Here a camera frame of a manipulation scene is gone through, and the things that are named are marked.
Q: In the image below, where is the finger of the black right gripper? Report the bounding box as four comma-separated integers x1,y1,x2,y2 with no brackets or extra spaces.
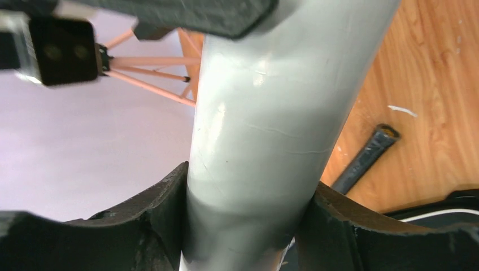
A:
0,0,280,41

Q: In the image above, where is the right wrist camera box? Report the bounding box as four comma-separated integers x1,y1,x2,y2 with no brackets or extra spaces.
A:
0,9,103,88

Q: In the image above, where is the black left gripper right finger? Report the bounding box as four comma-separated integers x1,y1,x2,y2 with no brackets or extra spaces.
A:
295,183,478,270

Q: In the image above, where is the black racket cover bag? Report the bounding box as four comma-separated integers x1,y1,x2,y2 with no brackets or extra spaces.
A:
385,189,478,229

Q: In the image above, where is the white shuttlecock tube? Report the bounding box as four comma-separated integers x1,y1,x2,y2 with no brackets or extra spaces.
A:
180,0,400,270

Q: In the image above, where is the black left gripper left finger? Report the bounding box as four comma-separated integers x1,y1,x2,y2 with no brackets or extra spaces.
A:
1,162,188,270

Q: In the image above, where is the white racket on bag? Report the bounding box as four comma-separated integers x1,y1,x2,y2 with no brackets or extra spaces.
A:
331,124,401,195

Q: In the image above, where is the pink music stand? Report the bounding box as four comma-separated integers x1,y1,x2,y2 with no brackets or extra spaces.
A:
96,28,204,107

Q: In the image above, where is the white paper scrap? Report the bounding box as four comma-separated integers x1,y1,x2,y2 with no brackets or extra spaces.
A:
387,105,417,117

